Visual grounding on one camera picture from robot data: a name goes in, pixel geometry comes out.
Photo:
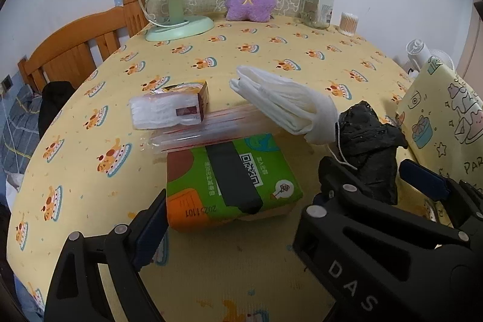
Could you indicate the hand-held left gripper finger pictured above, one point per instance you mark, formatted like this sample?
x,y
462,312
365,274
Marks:
x,y
149,242

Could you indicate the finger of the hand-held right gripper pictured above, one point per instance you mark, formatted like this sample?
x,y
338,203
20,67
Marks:
x,y
343,188
422,176

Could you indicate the black plastic bag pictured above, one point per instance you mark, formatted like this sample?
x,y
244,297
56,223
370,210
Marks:
x,y
369,133

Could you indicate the green orange tissue pack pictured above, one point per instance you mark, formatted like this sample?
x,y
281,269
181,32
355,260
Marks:
x,y
196,186

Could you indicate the patterned fabric storage box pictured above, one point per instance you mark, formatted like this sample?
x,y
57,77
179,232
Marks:
x,y
434,99

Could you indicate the white cloth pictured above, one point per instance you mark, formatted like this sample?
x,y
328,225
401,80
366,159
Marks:
x,y
286,99

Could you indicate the clear plastic straw pack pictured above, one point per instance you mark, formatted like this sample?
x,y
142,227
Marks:
x,y
181,141

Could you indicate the white standing fan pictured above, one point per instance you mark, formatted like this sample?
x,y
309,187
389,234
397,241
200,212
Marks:
x,y
419,50

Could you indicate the cotton pad pack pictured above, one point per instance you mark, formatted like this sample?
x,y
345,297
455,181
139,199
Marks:
x,y
162,110

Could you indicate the pink door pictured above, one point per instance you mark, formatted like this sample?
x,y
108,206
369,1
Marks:
x,y
473,43

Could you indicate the yellow printed tablecloth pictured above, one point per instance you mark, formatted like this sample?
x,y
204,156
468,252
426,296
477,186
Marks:
x,y
264,54

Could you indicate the cotton swab container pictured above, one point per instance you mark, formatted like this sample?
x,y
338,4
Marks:
x,y
349,24

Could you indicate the black cloth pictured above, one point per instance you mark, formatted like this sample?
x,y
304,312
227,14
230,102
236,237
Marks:
x,y
54,99

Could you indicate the blue plaid pillow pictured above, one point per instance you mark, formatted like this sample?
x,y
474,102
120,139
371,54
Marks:
x,y
19,126

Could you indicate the glass jar with dark lid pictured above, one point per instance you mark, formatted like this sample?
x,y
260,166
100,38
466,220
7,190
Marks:
x,y
319,9

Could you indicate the wooden bed headboard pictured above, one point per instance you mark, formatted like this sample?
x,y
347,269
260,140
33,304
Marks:
x,y
68,50

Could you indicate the wall socket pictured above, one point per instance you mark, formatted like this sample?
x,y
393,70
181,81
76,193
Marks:
x,y
6,82

